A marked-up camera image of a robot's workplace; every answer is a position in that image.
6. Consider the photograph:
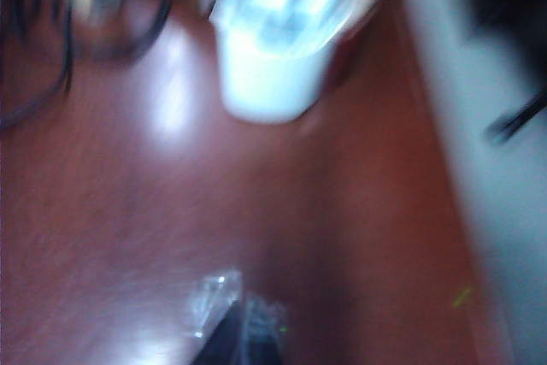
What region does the white ribbed pen holder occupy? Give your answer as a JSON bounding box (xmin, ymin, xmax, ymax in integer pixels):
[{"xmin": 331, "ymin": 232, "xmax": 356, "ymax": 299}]
[{"xmin": 198, "ymin": 0, "xmax": 394, "ymax": 126}]

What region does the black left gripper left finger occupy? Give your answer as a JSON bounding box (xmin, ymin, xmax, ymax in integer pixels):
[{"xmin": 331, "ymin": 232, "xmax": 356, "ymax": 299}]
[{"xmin": 186, "ymin": 269, "xmax": 248, "ymax": 365}]

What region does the thin black cable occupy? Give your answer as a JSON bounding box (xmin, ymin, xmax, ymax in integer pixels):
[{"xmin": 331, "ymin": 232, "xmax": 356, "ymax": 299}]
[{"xmin": 0, "ymin": 0, "xmax": 76, "ymax": 131}]

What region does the black wire coaster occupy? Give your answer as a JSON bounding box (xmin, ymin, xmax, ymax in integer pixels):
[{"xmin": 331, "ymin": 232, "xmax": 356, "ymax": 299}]
[{"xmin": 68, "ymin": 0, "xmax": 174, "ymax": 63}]

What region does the black floor cable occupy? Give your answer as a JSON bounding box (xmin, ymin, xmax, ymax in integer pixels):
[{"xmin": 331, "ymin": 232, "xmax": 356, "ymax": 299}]
[{"xmin": 484, "ymin": 93, "xmax": 547, "ymax": 144}]

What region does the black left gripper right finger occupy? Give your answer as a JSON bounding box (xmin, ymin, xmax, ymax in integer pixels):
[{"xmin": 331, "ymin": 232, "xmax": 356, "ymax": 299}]
[{"xmin": 242, "ymin": 291, "xmax": 292, "ymax": 365}]

